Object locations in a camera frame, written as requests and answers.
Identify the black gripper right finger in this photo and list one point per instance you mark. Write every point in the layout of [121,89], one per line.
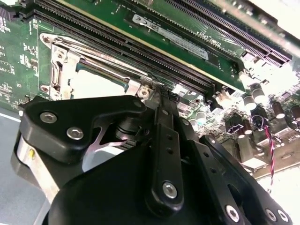
[219,182]

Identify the silver CPU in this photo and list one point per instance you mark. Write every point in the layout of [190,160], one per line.
[93,86]

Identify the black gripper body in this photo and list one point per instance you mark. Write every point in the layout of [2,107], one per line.
[105,199]

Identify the metal socket cover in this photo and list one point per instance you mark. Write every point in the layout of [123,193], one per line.
[66,61]

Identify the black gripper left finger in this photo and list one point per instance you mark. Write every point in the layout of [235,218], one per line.
[105,109]

